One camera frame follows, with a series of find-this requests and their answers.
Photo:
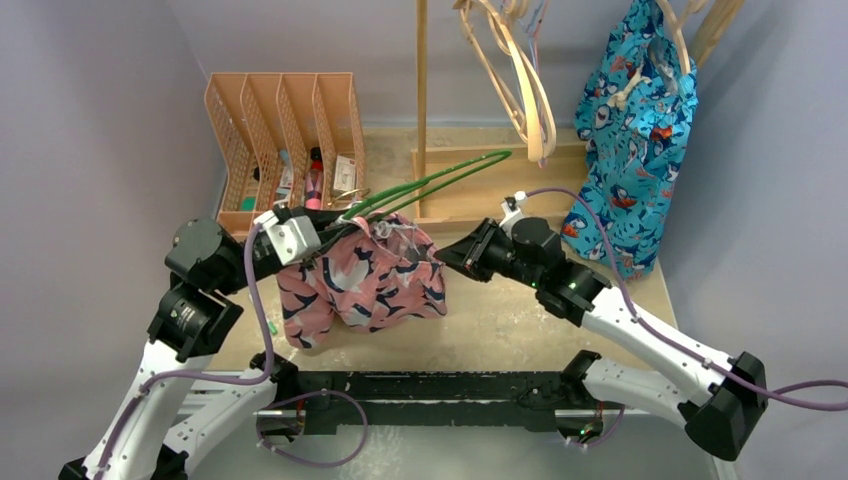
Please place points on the pink shark print shorts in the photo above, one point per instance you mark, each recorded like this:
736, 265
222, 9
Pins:
375, 278

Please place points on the blue shark print shorts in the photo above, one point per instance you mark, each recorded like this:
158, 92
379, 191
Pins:
635, 117

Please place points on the green plastic hanger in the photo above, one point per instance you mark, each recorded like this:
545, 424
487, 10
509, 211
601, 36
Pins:
398, 197

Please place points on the small white box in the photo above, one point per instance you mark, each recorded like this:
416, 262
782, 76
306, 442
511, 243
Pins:
344, 176

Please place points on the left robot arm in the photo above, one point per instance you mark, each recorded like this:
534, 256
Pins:
175, 412

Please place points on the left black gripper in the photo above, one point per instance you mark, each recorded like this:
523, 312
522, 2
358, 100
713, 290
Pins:
327, 223

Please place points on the wooden hanger holding blue shorts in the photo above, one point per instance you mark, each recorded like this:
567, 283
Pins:
676, 23

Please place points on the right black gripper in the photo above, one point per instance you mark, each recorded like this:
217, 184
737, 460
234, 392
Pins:
471, 253

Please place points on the pink bottle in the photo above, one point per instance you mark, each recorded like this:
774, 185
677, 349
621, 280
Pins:
314, 180

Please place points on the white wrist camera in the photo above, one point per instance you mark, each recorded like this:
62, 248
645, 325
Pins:
293, 236
512, 211

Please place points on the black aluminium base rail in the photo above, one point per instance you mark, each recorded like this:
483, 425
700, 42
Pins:
536, 401

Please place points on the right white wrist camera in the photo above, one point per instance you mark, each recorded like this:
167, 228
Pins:
512, 211

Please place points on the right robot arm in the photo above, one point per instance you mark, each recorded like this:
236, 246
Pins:
687, 383

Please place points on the white tube in organizer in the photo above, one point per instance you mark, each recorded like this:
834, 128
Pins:
284, 187

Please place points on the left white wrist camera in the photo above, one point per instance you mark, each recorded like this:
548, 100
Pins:
293, 236

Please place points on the wooden clothes rack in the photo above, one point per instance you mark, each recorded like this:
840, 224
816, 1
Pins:
456, 186

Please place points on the orange plastic file organizer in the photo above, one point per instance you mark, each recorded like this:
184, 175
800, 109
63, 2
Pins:
255, 115

